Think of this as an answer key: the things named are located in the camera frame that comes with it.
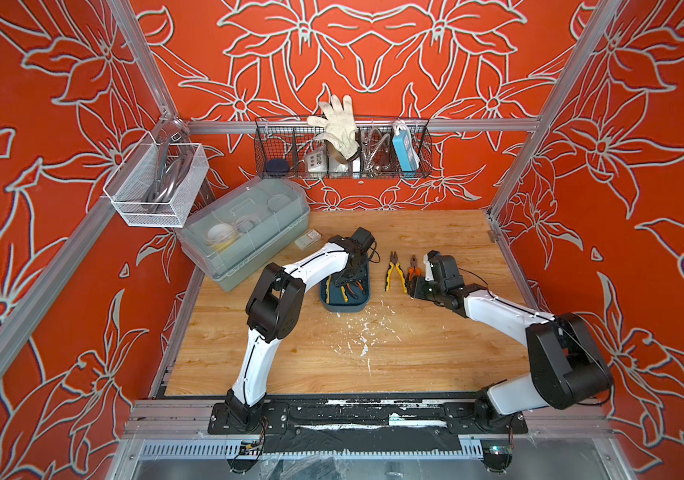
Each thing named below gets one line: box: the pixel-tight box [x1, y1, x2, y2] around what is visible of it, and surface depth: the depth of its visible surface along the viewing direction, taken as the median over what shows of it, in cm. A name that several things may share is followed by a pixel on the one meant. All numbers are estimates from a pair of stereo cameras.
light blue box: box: [392, 121, 420, 177], surface depth 89 cm
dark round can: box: [266, 159, 289, 172], surface depth 102 cm
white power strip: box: [305, 150, 327, 173], surface depth 95 cm
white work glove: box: [307, 94, 361, 160], surface depth 90 cm
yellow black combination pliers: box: [384, 250, 408, 294], surface depth 102 cm
